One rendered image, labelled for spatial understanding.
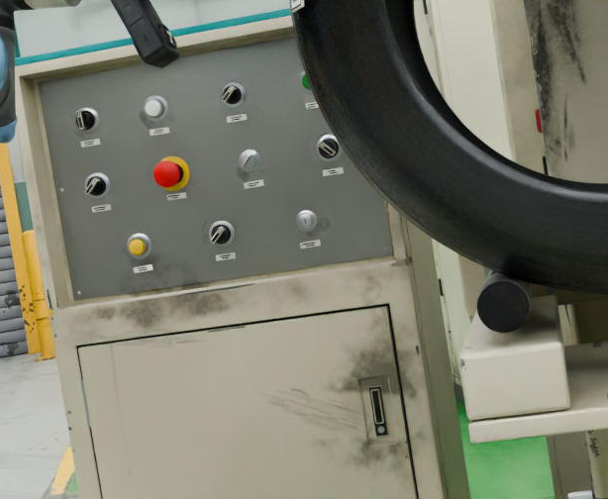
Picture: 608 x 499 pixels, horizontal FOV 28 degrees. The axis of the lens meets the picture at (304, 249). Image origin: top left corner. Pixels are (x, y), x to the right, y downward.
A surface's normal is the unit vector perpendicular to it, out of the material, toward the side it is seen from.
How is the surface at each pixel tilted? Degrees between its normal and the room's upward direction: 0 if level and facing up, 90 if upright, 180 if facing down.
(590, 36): 90
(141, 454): 90
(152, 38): 88
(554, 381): 90
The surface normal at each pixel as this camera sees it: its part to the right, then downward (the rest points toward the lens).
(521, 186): -0.25, 0.25
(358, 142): -0.71, 0.48
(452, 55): 0.10, 0.04
